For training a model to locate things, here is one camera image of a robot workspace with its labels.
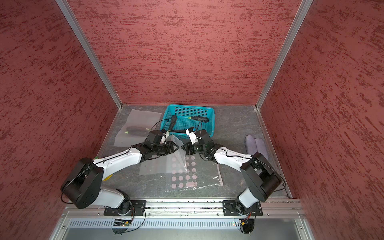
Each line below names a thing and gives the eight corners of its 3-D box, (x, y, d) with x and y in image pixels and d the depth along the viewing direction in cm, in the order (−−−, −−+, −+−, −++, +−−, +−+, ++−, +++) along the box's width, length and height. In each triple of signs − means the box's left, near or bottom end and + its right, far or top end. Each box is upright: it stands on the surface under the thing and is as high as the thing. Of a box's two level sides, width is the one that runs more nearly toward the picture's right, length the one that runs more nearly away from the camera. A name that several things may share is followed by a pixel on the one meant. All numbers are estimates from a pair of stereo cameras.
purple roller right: (258, 159, 94) (260, 157, 92) (252, 140, 104) (254, 137, 101) (267, 159, 95) (270, 157, 92) (261, 140, 104) (263, 137, 101)
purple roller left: (247, 154, 96) (248, 152, 93) (243, 137, 105) (244, 134, 102) (257, 154, 96) (258, 152, 94) (252, 137, 105) (253, 134, 102)
